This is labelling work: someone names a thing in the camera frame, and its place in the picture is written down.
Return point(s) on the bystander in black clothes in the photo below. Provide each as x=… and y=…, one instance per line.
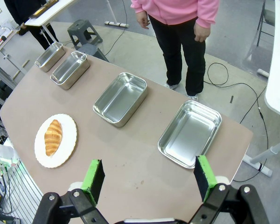
x=25, y=14

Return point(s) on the black trousers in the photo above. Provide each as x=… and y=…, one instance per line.
x=177, y=51

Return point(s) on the white power strip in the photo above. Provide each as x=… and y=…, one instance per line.
x=116, y=24

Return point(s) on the grey sneaker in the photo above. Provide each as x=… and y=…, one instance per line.
x=193, y=97
x=172, y=86

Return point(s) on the pink zip hoodie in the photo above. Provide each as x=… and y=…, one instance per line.
x=175, y=10

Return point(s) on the black folding chair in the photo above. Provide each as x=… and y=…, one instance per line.
x=267, y=18

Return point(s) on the person left hand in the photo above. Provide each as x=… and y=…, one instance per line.
x=201, y=32

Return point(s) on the large shallow steel container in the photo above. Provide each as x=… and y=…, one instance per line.
x=51, y=54

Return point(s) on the steel rectangular container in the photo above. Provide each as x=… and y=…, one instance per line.
x=121, y=98
x=190, y=134
x=71, y=68

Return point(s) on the white scalloped plate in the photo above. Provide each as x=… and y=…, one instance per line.
x=65, y=140

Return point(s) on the golden croissant bread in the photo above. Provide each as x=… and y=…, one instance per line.
x=52, y=137

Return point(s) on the person left forearm pink sleeve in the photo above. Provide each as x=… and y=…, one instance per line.
x=208, y=14

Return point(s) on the person right forearm pink sleeve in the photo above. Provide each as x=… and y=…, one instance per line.
x=140, y=5

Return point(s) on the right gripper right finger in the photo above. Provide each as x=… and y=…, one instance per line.
x=206, y=179

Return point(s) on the dark grey plastic stool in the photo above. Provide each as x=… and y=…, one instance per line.
x=94, y=52

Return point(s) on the black tape strip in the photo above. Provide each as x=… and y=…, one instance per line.
x=231, y=99

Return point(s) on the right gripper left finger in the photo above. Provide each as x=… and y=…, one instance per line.
x=92, y=184

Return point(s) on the large white table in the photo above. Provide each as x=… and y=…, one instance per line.
x=278, y=70

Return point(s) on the wooden yellow tool tray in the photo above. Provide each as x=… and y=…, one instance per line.
x=43, y=9

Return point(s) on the small white table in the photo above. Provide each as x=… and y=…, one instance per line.
x=51, y=16

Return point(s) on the person right hand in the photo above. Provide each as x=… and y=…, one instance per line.
x=142, y=19

